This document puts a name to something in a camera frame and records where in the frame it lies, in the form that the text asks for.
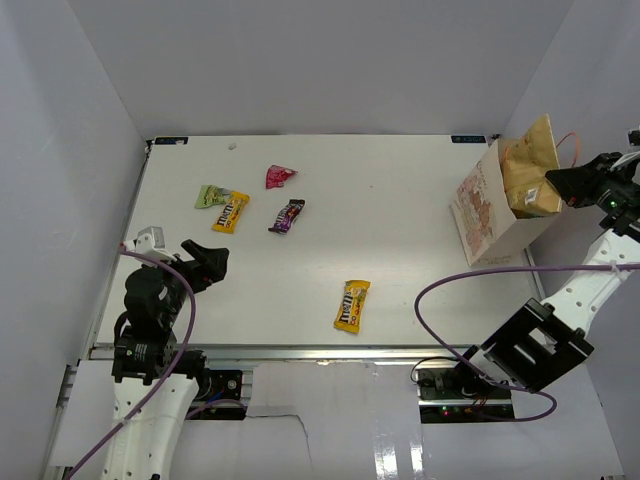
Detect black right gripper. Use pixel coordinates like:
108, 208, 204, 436
546, 152, 640, 213

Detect blue label right corner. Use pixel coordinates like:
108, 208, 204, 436
450, 135, 487, 144

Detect yellow m&m's pack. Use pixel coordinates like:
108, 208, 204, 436
333, 280, 371, 334
212, 191, 250, 234

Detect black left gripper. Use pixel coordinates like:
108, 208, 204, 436
145, 238, 228, 325

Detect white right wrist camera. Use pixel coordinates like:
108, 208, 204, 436
610, 128, 640, 171

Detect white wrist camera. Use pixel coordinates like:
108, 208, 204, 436
610, 128, 640, 171
120, 226, 176, 261

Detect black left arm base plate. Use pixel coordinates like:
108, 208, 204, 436
187, 368, 246, 421

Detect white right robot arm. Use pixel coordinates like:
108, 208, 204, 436
481, 152, 639, 392

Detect aluminium front rail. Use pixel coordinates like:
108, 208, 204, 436
87, 344, 474, 364

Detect blue label left corner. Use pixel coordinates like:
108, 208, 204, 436
153, 136, 189, 146

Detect printed paper bag orange handles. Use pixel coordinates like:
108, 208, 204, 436
450, 139, 557, 267

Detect blue label corner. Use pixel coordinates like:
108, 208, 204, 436
153, 136, 189, 146
450, 135, 487, 144

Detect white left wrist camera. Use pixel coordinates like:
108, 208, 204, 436
120, 226, 176, 261

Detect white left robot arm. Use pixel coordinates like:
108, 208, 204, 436
101, 240, 229, 479

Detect tan snack pouch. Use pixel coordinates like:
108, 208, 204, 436
501, 114, 562, 218

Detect pink snack packet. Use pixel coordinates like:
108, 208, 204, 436
265, 165, 297, 190

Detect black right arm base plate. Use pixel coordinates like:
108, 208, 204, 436
410, 356, 515, 425

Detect green snack packet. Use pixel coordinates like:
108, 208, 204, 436
194, 184, 232, 209

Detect purple chocolate bar wrapper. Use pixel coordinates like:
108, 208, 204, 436
268, 199, 306, 234

